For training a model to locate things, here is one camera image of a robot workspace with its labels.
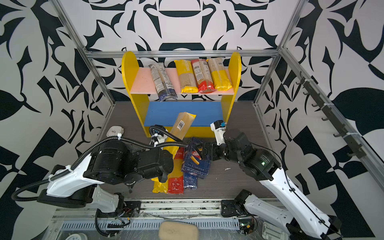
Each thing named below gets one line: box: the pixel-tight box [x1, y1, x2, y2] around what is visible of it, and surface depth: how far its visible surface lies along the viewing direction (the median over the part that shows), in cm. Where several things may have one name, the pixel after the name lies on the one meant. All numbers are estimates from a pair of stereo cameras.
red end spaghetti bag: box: [191, 58, 217, 94], surface depth 74 cm
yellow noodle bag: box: [174, 59, 199, 94], surface depth 73 cm
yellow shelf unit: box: [121, 51, 242, 138], surface depth 74 cm
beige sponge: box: [158, 220, 200, 240], surface depth 67 cm
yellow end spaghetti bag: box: [206, 57, 233, 91], surface depth 74 cm
